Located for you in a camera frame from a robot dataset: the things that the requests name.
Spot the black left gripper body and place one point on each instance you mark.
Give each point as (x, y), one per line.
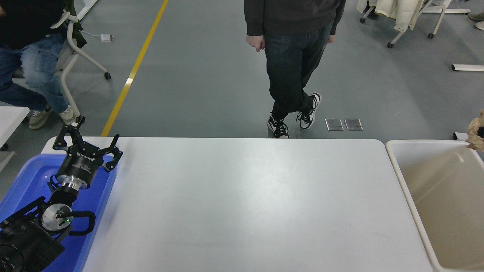
(81, 164)

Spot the tan paper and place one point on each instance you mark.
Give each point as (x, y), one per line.
(473, 130)

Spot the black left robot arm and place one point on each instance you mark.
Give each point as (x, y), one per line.
(22, 245)

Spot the person's right hand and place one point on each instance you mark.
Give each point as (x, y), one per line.
(255, 43)

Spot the blue plastic tray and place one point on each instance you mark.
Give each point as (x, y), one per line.
(34, 177)

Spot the white side table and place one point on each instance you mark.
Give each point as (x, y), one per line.
(11, 121)

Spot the person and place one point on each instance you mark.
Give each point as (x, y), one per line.
(287, 56)
(38, 71)
(478, 20)

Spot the white wheeled chair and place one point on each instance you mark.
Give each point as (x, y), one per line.
(70, 56)
(438, 19)

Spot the white power adapter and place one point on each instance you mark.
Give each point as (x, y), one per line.
(106, 37)

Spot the dark green jacket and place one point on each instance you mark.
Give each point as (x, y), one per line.
(77, 30)

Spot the silver floor plate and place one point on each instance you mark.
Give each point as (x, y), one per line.
(334, 124)
(353, 124)

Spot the cream coat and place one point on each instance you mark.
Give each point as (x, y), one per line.
(399, 11)

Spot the large pale bin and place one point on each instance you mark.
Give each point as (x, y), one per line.
(435, 189)

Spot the white floor bar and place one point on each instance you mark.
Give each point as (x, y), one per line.
(459, 136)
(469, 67)

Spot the white table base bar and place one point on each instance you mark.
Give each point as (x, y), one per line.
(459, 11)

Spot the white table leg frame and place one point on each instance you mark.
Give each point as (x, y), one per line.
(87, 7)

